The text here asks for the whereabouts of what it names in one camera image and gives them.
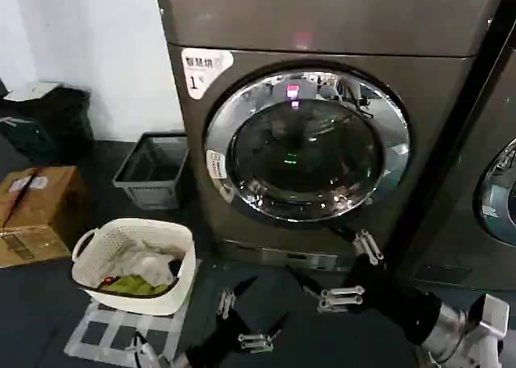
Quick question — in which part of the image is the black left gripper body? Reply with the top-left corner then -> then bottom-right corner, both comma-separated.
184,299 -> 279,368

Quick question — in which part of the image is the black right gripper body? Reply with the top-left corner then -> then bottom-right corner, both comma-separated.
348,253 -> 443,346

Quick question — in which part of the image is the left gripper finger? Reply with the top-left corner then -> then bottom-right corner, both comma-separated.
236,309 -> 292,352
216,275 -> 260,318

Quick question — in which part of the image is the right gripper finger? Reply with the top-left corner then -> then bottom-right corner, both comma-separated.
327,224 -> 385,266
290,271 -> 367,315

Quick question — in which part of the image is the green cloth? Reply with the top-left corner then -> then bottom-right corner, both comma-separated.
101,274 -> 171,297

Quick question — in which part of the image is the white cloth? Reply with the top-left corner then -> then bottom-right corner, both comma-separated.
115,238 -> 179,285

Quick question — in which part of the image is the grey dryer without sticker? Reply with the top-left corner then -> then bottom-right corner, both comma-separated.
397,0 -> 516,293

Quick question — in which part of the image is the round glass dryer door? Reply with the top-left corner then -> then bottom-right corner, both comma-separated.
202,61 -> 413,224

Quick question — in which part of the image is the white perforated laundry basket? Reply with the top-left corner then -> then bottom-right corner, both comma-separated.
71,217 -> 198,316

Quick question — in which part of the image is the clear tape floor grid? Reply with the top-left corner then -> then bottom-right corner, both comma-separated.
63,297 -> 191,362

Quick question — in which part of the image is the small white door sticker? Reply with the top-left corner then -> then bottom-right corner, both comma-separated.
206,149 -> 233,182

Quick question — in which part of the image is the round chrome-rimmed dryer door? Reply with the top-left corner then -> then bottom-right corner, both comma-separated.
474,136 -> 516,249

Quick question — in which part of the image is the grey plastic crate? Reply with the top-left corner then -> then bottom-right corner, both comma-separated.
112,131 -> 189,210

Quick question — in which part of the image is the flat brown cardboard box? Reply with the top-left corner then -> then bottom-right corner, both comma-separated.
0,225 -> 73,270

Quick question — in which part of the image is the large brown cardboard box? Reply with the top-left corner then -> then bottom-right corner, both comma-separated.
0,165 -> 90,240

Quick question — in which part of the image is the grey dryer with sticker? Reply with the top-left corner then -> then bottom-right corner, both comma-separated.
152,0 -> 507,275

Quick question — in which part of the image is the white energy label sticker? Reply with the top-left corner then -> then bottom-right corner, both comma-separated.
181,48 -> 235,101

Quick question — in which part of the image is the black plastic bag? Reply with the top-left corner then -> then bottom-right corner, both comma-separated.
31,86 -> 97,164

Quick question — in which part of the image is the dark green bag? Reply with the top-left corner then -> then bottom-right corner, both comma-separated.
0,115 -> 54,164

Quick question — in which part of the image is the white paper sheet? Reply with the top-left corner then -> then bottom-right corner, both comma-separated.
2,80 -> 65,103

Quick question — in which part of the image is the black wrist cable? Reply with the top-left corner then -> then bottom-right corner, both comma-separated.
135,334 -> 148,368

